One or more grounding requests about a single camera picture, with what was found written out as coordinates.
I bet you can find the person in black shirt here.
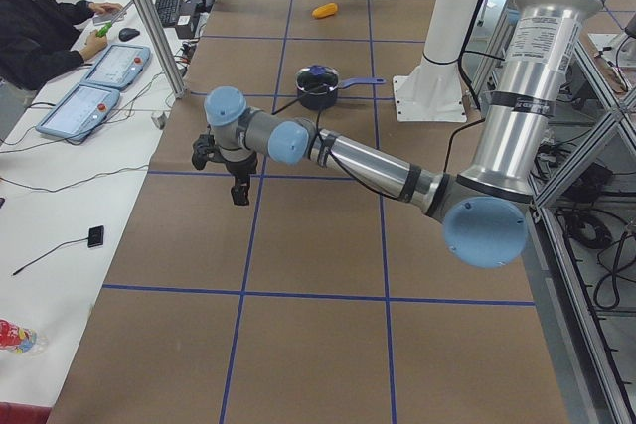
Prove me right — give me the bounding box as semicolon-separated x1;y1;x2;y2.
1;0;122;91

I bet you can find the far blue teach pendant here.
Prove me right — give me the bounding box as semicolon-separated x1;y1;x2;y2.
82;44;151;91

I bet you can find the yellow corn cob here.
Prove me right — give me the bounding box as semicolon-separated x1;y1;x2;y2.
312;2;339;20

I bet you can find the blue teach pendant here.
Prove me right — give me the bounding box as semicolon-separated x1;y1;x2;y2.
82;44;151;91
35;83;120;142

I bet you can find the dark blue pot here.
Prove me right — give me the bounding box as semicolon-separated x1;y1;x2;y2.
295;65;386;111

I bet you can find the black keyboard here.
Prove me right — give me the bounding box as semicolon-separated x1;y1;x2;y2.
155;0;182;27

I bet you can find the aluminium side frame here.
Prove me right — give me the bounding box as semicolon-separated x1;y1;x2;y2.
524;12;635;423

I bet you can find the red white plastic bag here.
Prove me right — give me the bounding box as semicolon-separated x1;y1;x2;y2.
0;319;48;355

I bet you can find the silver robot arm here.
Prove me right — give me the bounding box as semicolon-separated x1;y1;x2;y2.
192;0;605;268

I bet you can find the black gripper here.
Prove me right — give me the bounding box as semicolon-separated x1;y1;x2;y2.
225;155;258;205

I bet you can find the black computer mouse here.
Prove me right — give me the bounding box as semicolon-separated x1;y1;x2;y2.
118;28;140;42

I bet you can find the green marker pen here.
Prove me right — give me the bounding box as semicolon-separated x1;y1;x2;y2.
96;22;112;38

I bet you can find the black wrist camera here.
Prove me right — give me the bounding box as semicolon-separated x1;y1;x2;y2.
191;133;217;171

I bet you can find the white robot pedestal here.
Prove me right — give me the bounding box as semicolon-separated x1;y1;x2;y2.
393;0;481;123

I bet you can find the small black device with cable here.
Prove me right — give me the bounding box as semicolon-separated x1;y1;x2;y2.
11;225;105;277

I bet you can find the aluminium frame post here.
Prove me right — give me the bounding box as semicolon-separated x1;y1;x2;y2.
133;0;186;98

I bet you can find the near blue teach pendant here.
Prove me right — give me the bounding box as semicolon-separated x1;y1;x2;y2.
35;83;120;142

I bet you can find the glass pot lid blue knob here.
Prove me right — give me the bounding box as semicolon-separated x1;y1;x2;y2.
295;65;339;94

